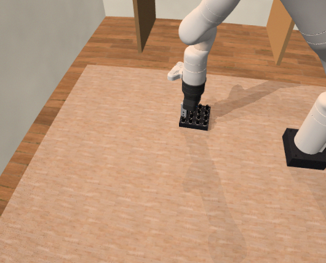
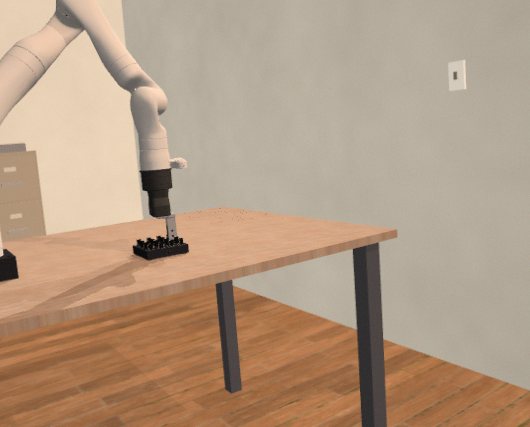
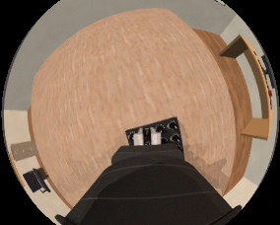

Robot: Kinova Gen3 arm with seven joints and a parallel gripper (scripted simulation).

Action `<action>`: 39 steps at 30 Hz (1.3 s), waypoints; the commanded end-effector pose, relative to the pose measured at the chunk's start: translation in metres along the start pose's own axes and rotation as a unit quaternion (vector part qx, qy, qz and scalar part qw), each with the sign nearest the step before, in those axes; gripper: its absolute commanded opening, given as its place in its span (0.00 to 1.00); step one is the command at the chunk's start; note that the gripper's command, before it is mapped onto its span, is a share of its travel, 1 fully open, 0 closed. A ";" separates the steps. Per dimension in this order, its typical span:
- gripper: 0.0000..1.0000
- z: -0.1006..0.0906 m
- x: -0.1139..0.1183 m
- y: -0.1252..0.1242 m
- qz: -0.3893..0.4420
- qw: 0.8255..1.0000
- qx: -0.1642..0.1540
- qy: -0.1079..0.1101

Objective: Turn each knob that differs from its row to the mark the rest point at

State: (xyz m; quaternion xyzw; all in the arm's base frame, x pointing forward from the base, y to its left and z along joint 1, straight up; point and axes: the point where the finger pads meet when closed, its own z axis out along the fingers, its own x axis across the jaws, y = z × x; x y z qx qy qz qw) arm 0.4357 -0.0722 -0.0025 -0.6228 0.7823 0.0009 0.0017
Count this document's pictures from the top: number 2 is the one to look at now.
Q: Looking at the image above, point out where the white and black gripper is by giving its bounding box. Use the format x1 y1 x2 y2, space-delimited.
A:
139 149 187 240

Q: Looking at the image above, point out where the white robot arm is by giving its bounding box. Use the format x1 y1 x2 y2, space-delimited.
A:
0 0 168 151

